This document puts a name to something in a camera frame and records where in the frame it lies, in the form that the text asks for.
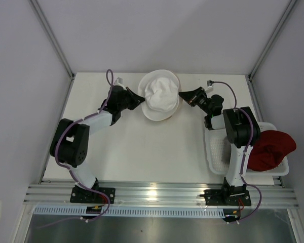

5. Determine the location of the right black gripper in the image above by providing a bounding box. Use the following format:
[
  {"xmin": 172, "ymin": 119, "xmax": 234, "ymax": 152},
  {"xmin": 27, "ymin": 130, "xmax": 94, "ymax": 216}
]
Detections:
[{"xmin": 177, "ymin": 87, "xmax": 211, "ymax": 115}]

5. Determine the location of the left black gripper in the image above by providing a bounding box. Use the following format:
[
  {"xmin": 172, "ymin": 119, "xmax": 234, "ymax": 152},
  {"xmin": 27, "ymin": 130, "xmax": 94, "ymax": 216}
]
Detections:
[{"xmin": 118, "ymin": 87, "xmax": 145, "ymax": 111}]

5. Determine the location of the beige bucket hat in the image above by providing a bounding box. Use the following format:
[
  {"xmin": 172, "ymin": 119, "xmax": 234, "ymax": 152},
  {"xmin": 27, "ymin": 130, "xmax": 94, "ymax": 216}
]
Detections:
[{"xmin": 151, "ymin": 72, "xmax": 183, "ymax": 123}]

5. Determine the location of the white bucket hat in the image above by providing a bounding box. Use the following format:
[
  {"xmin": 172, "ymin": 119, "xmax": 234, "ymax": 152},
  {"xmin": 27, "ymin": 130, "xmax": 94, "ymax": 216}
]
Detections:
[{"xmin": 138, "ymin": 69, "xmax": 181, "ymax": 122}]

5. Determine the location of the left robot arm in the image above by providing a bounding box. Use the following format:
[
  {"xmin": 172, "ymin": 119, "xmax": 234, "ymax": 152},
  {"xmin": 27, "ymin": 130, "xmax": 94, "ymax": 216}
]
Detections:
[{"xmin": 49, "ymin": 85, "xmax": 145, "ymax": 204}]

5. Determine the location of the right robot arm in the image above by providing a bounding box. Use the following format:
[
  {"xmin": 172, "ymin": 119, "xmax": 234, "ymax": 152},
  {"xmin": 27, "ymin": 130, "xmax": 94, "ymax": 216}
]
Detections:
[{"xmin": 179, "ymin": 87, "xmax": 260, "ymax": 206}]

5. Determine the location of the white plastic basket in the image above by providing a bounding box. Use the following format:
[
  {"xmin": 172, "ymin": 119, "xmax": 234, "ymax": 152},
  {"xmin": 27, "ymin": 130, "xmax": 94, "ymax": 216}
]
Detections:
[{"xmin": 204, "ymin": 129, "xmax": 289, "ymax": 176}]

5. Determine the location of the red cap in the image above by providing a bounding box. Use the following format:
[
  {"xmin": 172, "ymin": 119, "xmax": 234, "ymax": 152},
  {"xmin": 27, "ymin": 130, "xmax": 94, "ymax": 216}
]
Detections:
[{"xmin": 247, "ymin": 130, "xmax": 297, "ymax": 172}]

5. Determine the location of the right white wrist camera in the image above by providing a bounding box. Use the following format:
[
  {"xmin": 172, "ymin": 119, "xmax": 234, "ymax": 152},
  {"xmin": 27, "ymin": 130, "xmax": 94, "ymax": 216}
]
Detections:
[{"xmin": 206, "ymin": 80, "xmax": 215, "ymax": 92}]

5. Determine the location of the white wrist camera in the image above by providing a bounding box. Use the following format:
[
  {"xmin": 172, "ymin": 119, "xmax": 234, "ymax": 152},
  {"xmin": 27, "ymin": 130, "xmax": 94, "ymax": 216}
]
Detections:
[
  {"xmin": 206, "ymin": 80, "xmax": 215, "ymax": 92},
  {"xmin": 114, "ymin": 77, "xmax": 123, "ymax": 86}
]

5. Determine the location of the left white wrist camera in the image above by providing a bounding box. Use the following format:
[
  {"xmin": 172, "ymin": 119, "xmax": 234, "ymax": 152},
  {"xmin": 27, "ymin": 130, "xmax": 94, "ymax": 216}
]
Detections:
[{"xmin": 114, "ymin": 77, "xmax": 123, "ymax": 86}]

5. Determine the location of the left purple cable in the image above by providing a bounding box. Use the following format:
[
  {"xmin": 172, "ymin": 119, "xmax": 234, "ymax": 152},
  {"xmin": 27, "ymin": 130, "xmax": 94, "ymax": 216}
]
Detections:
[{"xmin": 54, "ymin": 69, "xmax": 117, "ymax": 226}]

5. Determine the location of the purple cable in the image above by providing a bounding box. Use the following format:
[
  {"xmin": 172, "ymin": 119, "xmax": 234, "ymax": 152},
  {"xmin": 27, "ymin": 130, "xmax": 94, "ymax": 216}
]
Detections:
[
  {"xmin": 212, "ymin": 80, "xmax": 263, "ymax": 225},
  {"xmin": 54, "ymin": 69, "xmax": 117, "ymax": 226}
]

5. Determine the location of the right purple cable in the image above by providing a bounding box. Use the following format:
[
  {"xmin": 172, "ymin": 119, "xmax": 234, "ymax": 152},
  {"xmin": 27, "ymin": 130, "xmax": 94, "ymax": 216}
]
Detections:
[{"xmin": 212, "ymin": 80, "xmax": 263, "ymax": 225}]

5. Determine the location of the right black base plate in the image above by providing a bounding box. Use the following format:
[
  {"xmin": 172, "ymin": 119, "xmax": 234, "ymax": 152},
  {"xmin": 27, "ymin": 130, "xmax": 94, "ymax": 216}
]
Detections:
[{"xmin": 200, "ymin": 189, "xmax": 251, "ymax": 206}]

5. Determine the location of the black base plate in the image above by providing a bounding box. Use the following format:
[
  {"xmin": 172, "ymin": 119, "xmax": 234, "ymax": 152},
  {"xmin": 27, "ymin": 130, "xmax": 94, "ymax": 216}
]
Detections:
[
  {"xmin": 200, "ymin": 189, "xmax": 251, "ymax": 206},
  {"xmin": 70, "ymin": 186, "xmax": 116, "ymax": 204}
]

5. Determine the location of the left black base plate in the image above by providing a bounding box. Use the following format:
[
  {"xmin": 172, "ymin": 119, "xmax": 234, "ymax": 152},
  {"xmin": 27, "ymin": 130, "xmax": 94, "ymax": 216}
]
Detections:
[{"xmin": 70, "ymin": 186, "xmax": 116, "ymax": 204}]

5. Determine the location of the aluminium mounting rail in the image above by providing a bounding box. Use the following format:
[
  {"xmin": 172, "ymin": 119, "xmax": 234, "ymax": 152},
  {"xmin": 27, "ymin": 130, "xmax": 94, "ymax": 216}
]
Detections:
[{"xmin": 23, "ymin": 180, "xmax": 299, "ymax": 209}]

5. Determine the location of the right aluminium frame post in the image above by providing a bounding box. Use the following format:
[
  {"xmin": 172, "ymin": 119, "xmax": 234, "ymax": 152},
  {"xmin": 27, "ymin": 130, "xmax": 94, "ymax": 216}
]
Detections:
[{"xmin": 248, "ymin": 0, "xmax": 299, "ymax": 81}]

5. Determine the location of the aluminium frame post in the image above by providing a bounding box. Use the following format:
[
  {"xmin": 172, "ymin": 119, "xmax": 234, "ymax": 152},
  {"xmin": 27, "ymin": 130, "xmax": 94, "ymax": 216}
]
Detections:
[
  {"xmin": 28, "ymin": 0, "xmax": 74, "ymax": 79},
  {"xmin": 248, "ymin": 0, "xmax": 299, "ymax": 81}
]

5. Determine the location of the left aluminium frame post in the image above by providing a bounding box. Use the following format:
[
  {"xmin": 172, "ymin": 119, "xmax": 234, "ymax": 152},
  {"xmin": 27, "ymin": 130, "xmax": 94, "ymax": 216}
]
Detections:
[{"xmin": 28, "ymin": 0, "xmax": 74, "ymax": 79}]

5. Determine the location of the white slotted cable duct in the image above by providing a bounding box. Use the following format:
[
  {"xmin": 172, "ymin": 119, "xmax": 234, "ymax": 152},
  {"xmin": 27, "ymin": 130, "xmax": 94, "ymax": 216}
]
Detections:
[{"xmin": 33, "ymin": 205, "xmax": 238, "ymax": 218}]

